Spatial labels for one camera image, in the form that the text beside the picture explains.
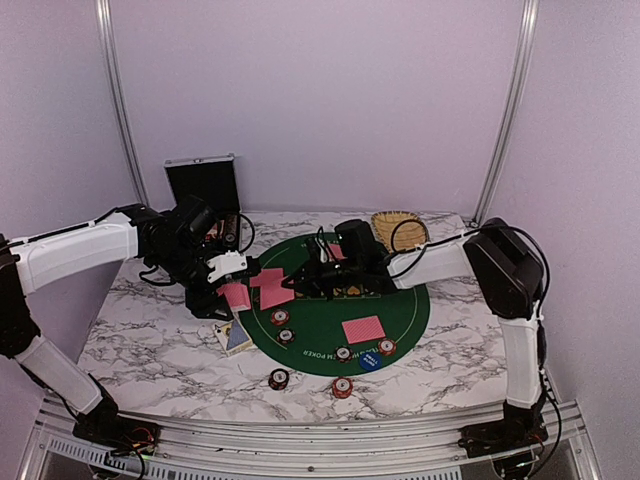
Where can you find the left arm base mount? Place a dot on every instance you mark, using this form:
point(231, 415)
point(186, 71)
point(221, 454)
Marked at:
point(125, 435)

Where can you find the woven bamboo tray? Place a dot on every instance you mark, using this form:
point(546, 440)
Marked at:
point(399, 230)

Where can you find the front aluminium rail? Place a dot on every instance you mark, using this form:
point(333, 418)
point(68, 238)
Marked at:
point(418, 447)

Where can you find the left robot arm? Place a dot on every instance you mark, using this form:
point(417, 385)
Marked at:
point(172, 241)

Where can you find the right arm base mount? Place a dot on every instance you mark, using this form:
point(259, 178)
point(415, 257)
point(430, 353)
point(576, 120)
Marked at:
point(499, 437)

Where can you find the left aluminium frame post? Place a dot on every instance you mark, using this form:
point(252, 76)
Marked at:
point(109, 48)

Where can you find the right chip row in case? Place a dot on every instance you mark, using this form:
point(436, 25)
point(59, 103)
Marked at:
point(230, 231)

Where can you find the aluminium frame post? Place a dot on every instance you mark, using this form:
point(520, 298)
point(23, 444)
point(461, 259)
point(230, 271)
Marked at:
point(109, 48)
point(515, 92)

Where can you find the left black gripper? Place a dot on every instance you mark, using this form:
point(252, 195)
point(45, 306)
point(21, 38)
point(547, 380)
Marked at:
point(201, 303)

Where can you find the blue gold card box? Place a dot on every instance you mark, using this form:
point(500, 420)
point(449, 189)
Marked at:
point(232, 337)

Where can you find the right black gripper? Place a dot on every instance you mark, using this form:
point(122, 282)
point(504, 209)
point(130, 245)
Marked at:
point(310, 272)

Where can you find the dark poker chip stack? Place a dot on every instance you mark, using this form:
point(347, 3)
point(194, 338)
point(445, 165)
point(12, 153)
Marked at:
point(278, 379)

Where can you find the green round poker mat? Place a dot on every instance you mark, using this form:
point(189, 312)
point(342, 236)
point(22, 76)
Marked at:
point(317, 325)

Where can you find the blue small blind button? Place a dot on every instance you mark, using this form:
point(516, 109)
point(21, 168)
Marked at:
point(370, 361)

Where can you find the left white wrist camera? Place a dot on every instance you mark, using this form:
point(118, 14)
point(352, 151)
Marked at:
point(225, 264)

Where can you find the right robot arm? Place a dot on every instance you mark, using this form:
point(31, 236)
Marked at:
point(505, 264)

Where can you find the red poker chip stack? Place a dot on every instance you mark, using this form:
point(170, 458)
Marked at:
point(342, 387)

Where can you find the pink playing card deck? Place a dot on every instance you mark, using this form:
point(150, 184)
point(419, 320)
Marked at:
point(236, 295)

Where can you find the right aluminium frame post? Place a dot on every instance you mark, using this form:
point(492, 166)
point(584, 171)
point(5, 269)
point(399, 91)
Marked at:
point(515, 92)

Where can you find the aluminium poker chip case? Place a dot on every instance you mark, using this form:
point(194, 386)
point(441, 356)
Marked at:
point(212, 179)

